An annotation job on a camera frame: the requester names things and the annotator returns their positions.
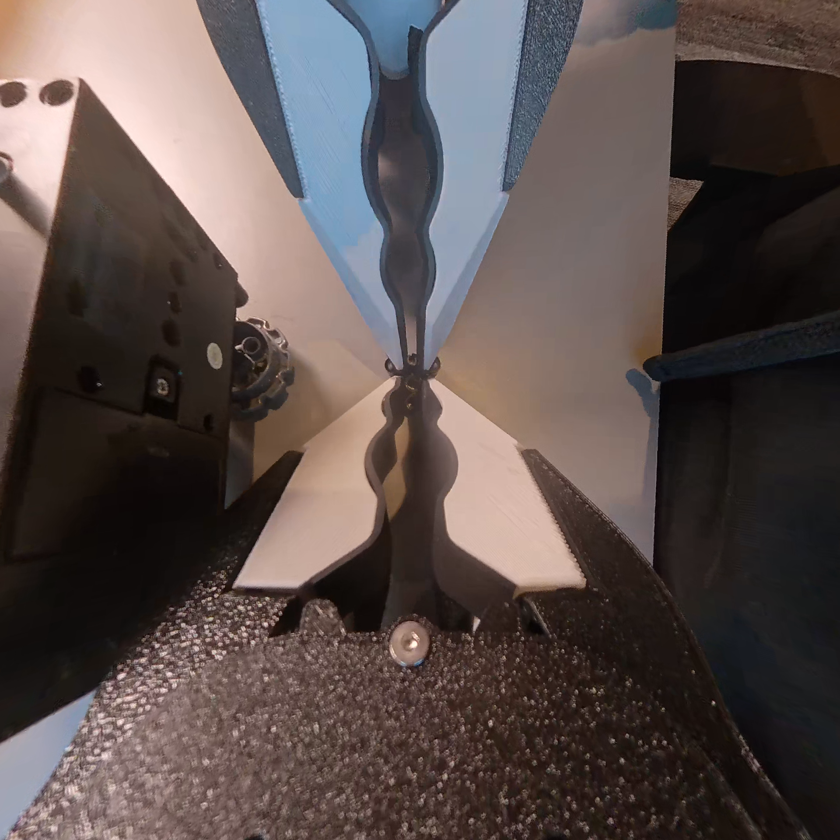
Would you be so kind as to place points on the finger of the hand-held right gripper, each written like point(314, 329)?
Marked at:
point(315, 118)
point(479, 158)

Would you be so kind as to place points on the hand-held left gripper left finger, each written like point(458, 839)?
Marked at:
point(322, 525)

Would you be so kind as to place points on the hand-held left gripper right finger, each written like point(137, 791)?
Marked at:
point(505, 525)

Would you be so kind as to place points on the small black connector pin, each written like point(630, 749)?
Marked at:
point(411, 369)

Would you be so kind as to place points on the yellow toy block robot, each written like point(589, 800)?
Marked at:
point(92, 394)

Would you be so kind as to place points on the grey desk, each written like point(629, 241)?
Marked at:
point(565, 302)

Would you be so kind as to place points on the person in black hoodie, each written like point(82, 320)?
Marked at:
point(748, 591)

